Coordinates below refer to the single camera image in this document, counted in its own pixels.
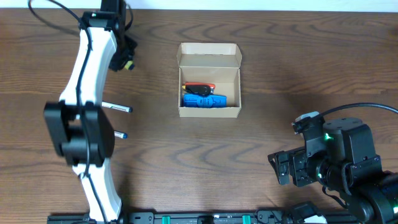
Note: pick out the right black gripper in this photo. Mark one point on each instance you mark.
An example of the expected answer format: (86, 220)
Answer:
(298, 158)

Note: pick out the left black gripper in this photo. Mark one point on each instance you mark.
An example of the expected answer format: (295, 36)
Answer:
(119, 62)

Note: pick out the yellow highlighter with dark cap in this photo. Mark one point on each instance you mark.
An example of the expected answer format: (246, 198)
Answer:
(129, 65)

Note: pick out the black and white marker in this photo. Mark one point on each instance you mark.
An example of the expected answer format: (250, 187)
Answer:
(116, 107)

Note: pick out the blue plastic case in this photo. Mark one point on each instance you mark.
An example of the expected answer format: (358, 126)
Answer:
(210, 101)

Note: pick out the black tape dispenser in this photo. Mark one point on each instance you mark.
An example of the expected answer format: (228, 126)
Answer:
(198, 90)

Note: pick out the red stapler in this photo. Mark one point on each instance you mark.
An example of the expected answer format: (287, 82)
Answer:
(210, 85)

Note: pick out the brown cardboard box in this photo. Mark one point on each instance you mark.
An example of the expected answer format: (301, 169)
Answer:
(215, 64)

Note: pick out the blue and white marker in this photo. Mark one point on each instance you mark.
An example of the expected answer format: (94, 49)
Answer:
(120, 135)

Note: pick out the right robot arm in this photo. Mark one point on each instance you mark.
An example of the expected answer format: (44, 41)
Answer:
(340, 155)

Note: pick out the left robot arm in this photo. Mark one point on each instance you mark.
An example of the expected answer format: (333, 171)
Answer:
(78, 126)

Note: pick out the right green clamp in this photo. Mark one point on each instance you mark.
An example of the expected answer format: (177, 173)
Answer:
(246, 219)

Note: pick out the green clamp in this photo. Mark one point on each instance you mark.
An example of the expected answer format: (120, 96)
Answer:
(246, 219)
(166, 220)

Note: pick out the left green clamp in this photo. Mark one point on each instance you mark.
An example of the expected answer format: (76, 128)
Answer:
(166, 220)

